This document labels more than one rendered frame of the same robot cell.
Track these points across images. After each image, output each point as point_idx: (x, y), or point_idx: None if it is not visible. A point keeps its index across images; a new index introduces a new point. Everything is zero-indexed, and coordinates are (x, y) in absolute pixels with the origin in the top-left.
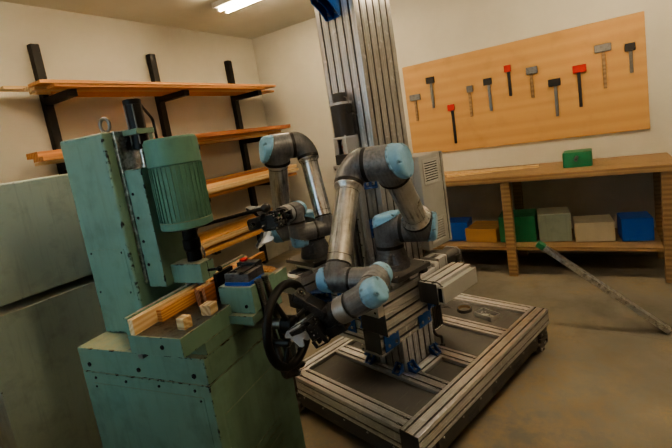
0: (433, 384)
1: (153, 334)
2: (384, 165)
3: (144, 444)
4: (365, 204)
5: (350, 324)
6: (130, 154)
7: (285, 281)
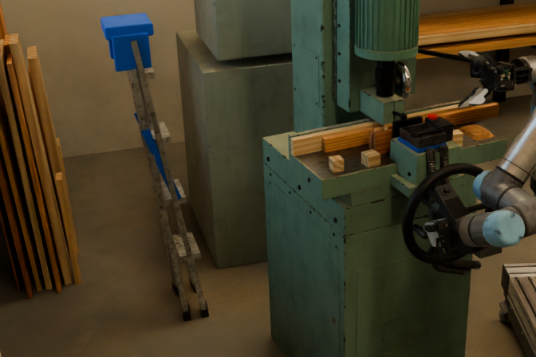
0: None
1: (307, 162)
2: None
3: (293, 258)
4: None
5: (482, 249)
6: None
7: (459, 165)
